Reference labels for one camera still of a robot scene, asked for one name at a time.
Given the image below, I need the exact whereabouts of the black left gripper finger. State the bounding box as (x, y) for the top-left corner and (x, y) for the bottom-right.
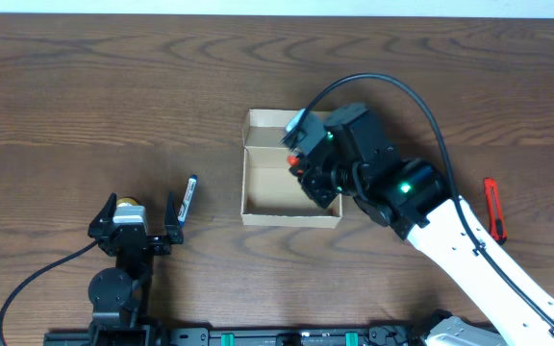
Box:
(88, 193), (116, 231)
(164, 192), (183, 236)

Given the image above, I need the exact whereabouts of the red and black multitool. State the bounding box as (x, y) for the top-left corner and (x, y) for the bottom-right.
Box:
(287, 155), (300, 167)

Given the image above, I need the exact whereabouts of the blue capped white marker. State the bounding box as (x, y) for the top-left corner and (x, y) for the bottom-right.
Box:
(177, 175), (198, 226)

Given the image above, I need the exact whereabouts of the red utility knife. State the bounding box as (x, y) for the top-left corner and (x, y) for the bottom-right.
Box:
(483, 178), (508, 245)

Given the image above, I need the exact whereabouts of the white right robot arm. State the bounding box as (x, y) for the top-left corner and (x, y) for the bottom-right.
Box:
(284, 103), (554, 345)

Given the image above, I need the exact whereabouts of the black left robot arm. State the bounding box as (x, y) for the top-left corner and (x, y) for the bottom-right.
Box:
(88, 193), (183, 346)

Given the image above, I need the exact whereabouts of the open cardboard box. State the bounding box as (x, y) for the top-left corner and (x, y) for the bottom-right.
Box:
(240, 109), (343, 229)

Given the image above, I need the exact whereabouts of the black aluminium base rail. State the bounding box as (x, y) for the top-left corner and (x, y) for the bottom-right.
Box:
(42, 321), (423, 346)

